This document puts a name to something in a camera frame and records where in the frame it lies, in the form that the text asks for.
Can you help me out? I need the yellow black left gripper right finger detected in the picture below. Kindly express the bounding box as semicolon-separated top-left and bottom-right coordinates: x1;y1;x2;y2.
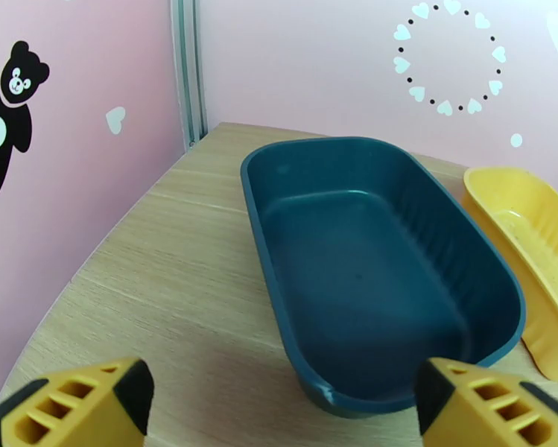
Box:
413;357;558;447

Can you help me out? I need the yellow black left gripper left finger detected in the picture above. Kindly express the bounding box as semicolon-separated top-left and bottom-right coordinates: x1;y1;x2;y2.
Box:
0;357;155;447

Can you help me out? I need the dark teal plastic container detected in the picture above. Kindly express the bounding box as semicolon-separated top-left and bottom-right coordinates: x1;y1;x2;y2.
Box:
239;136;527;419

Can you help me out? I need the yellow plastic container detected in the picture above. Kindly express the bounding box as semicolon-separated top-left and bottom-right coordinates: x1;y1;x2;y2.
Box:
462;166;558;384

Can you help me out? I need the black bear wall sticker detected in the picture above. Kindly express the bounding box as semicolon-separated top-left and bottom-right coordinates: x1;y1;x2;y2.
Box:
0;40;51;206

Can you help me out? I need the aluminium frame post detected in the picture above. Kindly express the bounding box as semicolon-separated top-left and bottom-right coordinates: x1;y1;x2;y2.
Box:
168;0;210;151

